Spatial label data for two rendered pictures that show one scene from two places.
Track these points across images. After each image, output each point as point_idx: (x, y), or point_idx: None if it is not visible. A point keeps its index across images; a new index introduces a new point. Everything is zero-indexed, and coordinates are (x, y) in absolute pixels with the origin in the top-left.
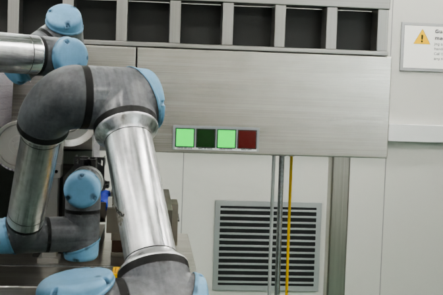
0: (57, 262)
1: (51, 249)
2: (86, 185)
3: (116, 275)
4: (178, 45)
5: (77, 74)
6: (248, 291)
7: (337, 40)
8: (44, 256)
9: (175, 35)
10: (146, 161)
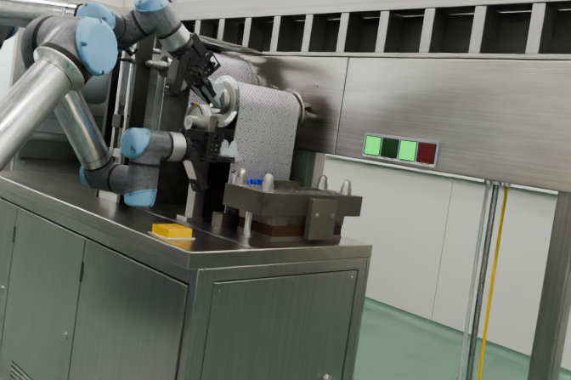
0: (185, 221)
1: (111, 189)
2: (129, 138)
3: (154, 225)
4: (381, 54)
5: (36, 19)
6: None
7: (558, 47)
8: (186, 215)
9: (380, 45)
10: (22, 85)
